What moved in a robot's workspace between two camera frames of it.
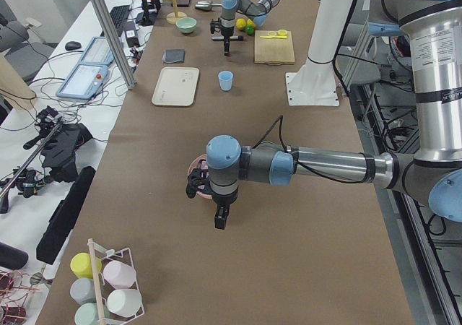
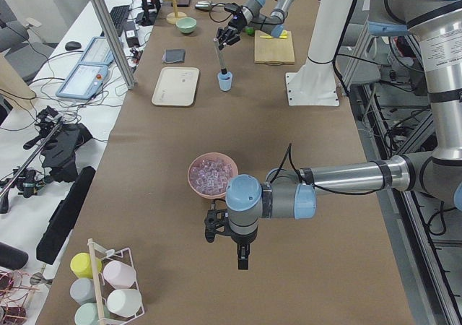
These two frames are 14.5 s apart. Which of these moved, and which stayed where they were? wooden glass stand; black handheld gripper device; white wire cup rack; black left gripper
Moved: black left gripper
Stayed: wooden glass stand; black handheld gripper device; white wire cup rack
